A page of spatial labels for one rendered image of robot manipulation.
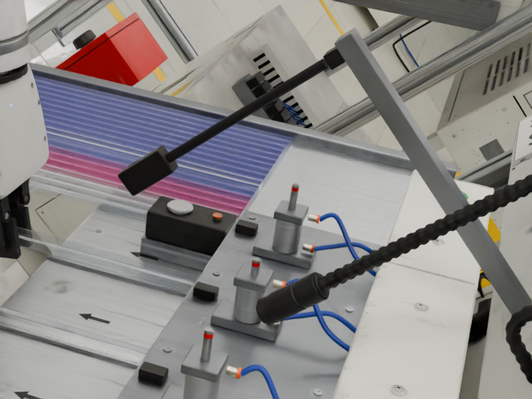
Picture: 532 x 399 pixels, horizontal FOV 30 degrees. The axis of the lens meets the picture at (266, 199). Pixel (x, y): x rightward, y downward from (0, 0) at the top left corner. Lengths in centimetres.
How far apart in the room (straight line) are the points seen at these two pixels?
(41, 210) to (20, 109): 148
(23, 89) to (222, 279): 24
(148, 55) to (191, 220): 79
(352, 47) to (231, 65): 157
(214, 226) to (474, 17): 110
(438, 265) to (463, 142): 117
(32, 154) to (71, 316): 16
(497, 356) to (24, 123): 44
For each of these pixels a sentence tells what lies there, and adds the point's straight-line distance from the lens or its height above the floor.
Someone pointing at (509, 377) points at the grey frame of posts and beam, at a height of 134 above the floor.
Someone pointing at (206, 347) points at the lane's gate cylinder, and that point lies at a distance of 62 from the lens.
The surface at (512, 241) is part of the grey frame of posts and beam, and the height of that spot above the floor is 133.
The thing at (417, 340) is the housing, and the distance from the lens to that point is 73.
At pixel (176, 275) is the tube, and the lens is 88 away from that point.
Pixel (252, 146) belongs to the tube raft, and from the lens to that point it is 113.
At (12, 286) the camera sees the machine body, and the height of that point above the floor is 62.
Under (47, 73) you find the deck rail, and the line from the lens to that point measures 128.
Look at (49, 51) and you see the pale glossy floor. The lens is 290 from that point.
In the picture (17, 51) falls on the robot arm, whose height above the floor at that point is 109.
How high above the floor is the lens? 157
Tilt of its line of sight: 27 degrees down
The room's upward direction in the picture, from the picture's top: 61 degrees clockwise
